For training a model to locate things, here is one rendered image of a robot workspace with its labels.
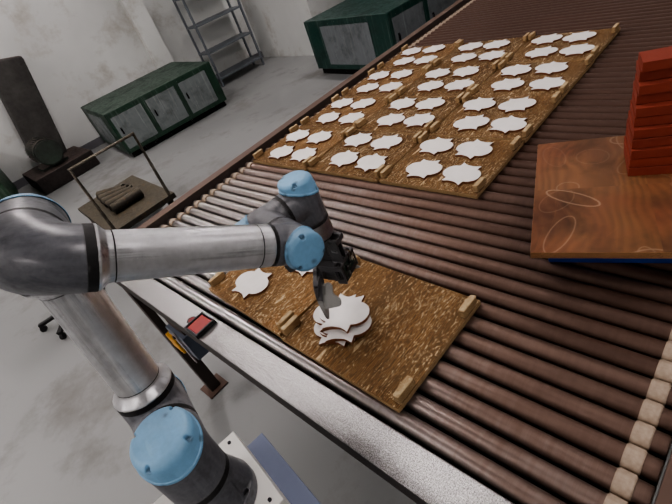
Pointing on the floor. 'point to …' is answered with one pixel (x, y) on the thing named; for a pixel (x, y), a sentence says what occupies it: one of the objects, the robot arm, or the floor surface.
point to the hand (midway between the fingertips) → (337, 296)
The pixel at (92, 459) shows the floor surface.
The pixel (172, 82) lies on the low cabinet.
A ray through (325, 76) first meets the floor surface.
